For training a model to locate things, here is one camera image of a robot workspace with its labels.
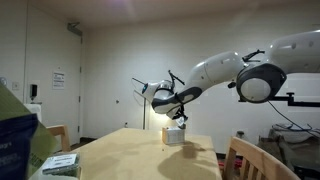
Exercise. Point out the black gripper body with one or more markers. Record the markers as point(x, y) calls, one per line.
point(180, 116)

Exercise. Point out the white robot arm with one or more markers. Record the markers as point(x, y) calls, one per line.
point(256, 81)

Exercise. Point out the white tea box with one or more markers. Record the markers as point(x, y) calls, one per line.
point(173, 135)

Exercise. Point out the wooden chair with dark cushion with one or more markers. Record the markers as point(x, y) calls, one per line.
point(257, 164)

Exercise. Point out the wooden chair far left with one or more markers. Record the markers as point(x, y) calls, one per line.
point(62, 132)

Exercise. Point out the paper notice on door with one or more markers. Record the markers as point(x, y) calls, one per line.
point(58, 81)

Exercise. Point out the blue and green snack bag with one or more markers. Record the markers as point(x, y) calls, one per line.
point(25, 143)

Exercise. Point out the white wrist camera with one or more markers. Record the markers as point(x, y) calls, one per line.
point(172, 113)

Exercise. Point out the black camera on boom arm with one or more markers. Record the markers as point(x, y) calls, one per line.
point(289, 99)

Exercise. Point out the wall phone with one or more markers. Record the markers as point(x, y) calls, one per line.
point(33, 91)

